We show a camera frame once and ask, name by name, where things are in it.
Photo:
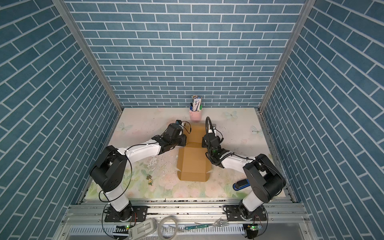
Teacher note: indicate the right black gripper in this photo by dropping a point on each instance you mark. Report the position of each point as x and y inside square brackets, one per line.
[204, 144]

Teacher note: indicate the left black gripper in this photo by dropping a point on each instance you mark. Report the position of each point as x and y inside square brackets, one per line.
[183, 140]

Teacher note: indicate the brown cardboard paper box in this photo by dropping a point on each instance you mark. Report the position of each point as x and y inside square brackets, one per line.
[193, 165]

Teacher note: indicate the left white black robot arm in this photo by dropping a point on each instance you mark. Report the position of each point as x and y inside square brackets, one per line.
[109, 168]

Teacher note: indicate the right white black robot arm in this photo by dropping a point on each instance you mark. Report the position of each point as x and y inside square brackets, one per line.
[264, 178]

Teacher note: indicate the pink pen holder cup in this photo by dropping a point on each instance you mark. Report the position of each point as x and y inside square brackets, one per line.
[196, 116]

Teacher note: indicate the floral table mat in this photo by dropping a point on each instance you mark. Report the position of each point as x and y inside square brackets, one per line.
[242, 132]

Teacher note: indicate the blue black stapler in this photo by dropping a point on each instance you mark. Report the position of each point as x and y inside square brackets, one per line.
[241, 184]

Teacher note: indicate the silver fork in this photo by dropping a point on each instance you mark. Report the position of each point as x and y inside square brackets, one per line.
[218, 224]

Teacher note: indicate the white plastic device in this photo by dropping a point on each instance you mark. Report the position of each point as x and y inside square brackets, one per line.
[143, 229]

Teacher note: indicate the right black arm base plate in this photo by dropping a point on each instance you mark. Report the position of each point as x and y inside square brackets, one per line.
[235, 213]

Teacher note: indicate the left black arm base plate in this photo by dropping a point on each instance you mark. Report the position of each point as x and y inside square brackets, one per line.
[128, 214]

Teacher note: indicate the green handled tool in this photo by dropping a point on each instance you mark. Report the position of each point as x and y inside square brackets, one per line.
[196, 227]

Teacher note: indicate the aluminium frame rail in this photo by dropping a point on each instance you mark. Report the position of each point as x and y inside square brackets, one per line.
[92, 218]

